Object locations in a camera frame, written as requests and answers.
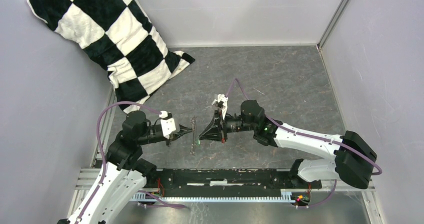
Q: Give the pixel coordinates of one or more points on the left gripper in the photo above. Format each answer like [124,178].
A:
[183,131]

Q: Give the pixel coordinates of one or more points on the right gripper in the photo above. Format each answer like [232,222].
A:
[214,131]

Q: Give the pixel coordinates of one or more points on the metal key organizer plate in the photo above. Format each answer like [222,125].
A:
[194,137]

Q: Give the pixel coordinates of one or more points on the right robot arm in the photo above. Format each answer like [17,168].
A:
[346,157]

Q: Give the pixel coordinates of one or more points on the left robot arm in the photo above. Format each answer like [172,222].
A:
[124,172]

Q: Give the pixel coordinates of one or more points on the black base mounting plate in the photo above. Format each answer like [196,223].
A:
[225,182]

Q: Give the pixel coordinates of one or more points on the black and white checkered pillow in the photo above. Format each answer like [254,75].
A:
[118,36]

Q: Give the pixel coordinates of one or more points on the aluminium corner profile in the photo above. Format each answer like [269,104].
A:
[332,24]

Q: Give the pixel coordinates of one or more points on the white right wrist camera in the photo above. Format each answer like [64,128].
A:
[221,102]

